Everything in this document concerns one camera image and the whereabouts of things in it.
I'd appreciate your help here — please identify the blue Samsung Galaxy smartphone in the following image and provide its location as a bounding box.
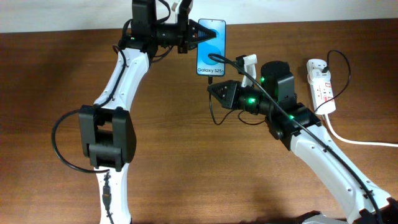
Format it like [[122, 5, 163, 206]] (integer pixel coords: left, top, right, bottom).
[[197, 19, 226, 77]]

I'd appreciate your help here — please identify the white power strip cord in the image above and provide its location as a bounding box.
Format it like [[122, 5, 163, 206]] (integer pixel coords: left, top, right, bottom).
[[323, 113, 398, 148]]

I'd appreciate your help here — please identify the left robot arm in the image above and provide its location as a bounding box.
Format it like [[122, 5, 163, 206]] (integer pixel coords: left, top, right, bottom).
[[78, 0, 216, 223]]

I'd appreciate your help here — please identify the white USB charger adapter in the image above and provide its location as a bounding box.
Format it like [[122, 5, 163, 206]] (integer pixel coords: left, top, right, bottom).
[[307, 58, 331, 85]]

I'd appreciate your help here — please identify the black USB charging cable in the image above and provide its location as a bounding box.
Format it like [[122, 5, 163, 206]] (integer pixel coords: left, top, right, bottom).
[[207, 49, 352, 126]]

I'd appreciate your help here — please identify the white power strip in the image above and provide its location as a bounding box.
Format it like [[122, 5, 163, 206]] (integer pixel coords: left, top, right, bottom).
[[310, 81, 336, 115]]

